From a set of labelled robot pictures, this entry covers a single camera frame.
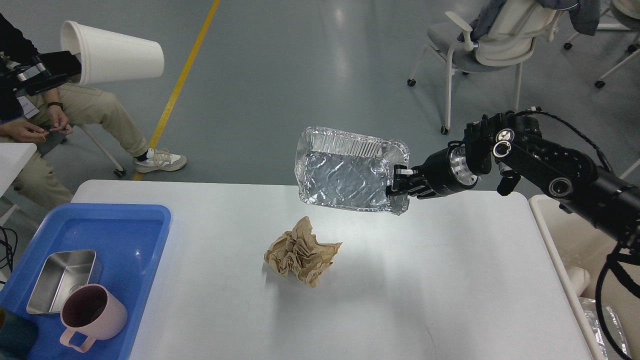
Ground pink mug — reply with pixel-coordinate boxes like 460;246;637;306
59;284;128;353

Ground square steel tray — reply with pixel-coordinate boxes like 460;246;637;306
26;249;103;315

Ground person left hand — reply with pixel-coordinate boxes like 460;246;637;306
47;104;73;135

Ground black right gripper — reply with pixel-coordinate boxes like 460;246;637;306
385;145;482;199

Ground person in black sweater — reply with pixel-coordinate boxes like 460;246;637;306
0;12;188;211

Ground teal cylinder object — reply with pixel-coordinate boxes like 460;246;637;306
0;307;39;360

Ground grey jacket on chair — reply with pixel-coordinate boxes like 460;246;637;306
468;0;601;43

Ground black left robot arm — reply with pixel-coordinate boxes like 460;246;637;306
0;50;82;124

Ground person right hand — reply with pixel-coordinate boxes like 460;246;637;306
1;121;50;144

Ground brown paper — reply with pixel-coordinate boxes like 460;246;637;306
263;216;342;288

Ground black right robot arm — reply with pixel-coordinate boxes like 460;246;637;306
385;107;640;360

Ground foil tray in bin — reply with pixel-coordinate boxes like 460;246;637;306
578;297;632;360

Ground white side table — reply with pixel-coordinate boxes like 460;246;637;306
0;142;39;230

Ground cream paper cup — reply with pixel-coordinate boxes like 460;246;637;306
61;20;165;85

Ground black cables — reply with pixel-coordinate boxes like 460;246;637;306
0;226;19;286

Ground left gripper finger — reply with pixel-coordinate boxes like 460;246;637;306
14;72;81;97
32;50;82;81

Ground aluminium foil tray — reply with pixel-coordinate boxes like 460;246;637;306
294;126;410;215

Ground beige plastic bin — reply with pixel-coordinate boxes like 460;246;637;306
529;194;640;360

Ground white cup in bin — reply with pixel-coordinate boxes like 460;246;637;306
566;266;591;297

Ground white office chair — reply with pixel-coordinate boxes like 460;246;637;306
407;0;565;135

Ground blue plastic tray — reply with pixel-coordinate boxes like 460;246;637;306
1;203;171;360

